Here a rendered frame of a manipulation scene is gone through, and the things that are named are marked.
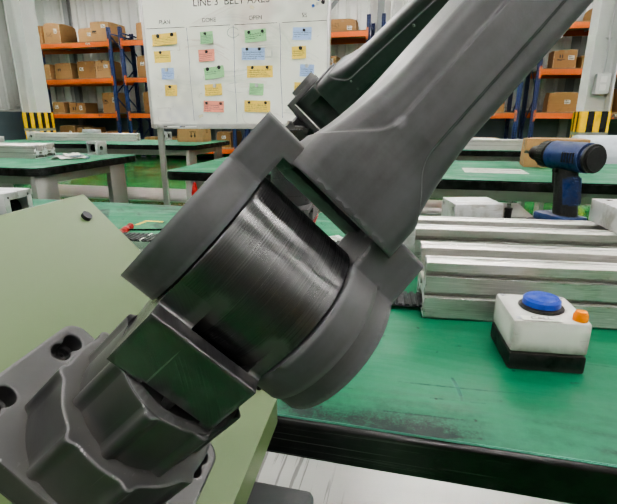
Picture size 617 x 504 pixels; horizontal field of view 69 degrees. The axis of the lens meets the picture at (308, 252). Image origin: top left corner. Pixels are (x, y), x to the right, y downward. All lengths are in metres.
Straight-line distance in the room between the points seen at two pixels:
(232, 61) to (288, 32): 0.48
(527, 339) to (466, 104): 0.37
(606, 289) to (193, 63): 3.54
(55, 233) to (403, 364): 0.37
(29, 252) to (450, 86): 0.28
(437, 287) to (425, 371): 0.15
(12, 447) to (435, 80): 0.24
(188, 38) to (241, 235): 3.78
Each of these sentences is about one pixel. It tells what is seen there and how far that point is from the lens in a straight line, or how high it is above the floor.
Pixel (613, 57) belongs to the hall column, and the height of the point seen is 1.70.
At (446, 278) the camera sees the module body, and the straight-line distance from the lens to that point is 0.63.
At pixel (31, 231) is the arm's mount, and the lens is 0.37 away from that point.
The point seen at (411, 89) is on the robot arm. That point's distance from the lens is 0.21.
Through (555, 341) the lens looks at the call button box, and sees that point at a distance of 0.56.
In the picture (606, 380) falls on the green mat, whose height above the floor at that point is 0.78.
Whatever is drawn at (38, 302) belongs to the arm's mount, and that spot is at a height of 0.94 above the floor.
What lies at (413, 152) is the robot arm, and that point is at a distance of 0.20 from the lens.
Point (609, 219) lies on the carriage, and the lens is 0.91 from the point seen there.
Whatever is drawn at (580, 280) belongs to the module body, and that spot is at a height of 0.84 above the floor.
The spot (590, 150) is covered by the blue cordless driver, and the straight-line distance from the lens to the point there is 1.04.
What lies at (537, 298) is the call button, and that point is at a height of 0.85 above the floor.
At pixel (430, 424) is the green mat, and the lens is 0.45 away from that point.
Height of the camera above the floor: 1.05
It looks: 17 degrees down
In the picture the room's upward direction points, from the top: straight up
